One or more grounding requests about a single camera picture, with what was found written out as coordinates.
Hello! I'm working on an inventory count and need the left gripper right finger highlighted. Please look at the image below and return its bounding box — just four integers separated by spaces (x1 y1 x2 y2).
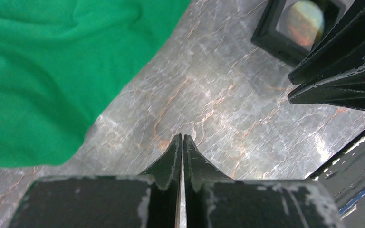
183 135 343 228

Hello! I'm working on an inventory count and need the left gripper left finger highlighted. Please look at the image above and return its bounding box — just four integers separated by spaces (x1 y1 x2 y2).
9 134 183 228

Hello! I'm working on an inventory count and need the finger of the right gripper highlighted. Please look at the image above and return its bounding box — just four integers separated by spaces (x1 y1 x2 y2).
288 64 365 111
288 0 365 85

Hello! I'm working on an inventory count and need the black square tray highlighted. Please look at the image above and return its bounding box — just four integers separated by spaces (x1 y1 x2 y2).
251 0 353 67

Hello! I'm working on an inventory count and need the green t-shirt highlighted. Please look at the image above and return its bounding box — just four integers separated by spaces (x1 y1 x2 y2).
0 0 190 168

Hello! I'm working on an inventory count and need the round orange green badge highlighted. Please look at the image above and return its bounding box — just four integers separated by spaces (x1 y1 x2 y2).
287 0 325 47

